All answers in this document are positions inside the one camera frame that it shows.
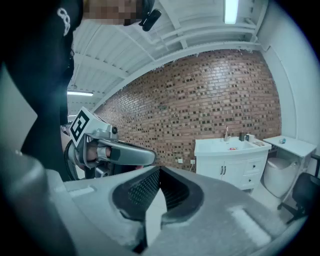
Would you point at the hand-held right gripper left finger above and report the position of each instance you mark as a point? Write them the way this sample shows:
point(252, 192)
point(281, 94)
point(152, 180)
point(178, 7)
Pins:
point(100, 212)

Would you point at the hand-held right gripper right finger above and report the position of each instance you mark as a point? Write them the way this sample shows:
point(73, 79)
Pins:
point(212, 220)

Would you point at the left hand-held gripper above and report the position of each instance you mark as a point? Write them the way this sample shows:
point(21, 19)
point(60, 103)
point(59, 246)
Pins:
point(80, 125)

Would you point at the person's left hand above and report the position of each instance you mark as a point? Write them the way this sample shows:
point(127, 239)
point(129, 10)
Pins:
point(91, 151)

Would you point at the white vanity drawer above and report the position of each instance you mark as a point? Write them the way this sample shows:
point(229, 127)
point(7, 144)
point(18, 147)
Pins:
point(255, 166)
point(251, 180)

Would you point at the white sink vanity unit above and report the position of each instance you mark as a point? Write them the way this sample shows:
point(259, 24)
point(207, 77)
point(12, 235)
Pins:
point(220, 147)

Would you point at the long ceiling light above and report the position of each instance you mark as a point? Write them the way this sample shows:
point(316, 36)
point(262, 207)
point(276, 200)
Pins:
point(80, 93)
point(230, 11)

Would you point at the chrome sink faucet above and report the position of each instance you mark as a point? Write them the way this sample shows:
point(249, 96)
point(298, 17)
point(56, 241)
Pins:
point(227, 135)

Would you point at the small black box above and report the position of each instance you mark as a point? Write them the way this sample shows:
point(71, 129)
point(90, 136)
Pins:
point(242, 137)

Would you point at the beige paper packet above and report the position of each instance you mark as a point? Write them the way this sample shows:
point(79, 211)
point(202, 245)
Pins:
point(258, 143)

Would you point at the white cup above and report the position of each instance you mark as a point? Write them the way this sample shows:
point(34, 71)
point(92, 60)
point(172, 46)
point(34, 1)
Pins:
point(250, 137)

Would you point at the black office chair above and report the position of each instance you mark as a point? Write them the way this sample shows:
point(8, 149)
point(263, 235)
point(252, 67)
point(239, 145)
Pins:
point(303, 190)

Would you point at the teal drink can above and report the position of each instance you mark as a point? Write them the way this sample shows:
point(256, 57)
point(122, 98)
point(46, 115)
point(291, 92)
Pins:
point(282, 141)

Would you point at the white side table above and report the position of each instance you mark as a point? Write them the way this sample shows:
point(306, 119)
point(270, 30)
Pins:
point(295, 146)

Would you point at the black mesh chair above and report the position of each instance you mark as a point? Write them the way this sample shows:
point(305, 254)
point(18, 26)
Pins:
point(317, 165)

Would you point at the person in black clothing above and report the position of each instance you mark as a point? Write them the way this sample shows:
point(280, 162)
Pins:
point(50, 62)

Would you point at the person's head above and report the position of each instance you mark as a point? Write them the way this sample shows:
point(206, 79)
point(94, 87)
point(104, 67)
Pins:
point(110, 10)

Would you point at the green wall sign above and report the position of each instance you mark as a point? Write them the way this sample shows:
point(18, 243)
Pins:
point(163, 108)

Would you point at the white wall socket with plug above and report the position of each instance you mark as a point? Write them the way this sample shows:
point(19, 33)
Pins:
point(192, 162)

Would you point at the black head-mounted camera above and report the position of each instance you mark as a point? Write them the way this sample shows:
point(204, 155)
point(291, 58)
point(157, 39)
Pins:
point(151, 19)

